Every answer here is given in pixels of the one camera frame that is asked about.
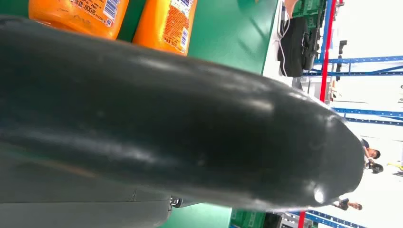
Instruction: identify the green plastic crate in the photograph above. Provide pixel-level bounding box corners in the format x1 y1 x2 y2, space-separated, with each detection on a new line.
230 209 267 228
292 0 328 20

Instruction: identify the white charging cable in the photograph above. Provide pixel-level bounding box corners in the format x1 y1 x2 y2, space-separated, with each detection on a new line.
278 4 292 78

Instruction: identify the black carrying case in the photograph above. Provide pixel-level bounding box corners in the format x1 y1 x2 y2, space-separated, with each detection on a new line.
277 16 316 78

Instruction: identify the black drone remote controller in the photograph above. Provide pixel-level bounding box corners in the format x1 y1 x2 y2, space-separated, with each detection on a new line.
301 0 326 71

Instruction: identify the blue steel shelf rack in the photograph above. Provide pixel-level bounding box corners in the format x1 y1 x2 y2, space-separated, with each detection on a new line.
289 0 403 228

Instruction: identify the green table mat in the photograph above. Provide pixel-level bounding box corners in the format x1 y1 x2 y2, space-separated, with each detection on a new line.
0 0 279 228

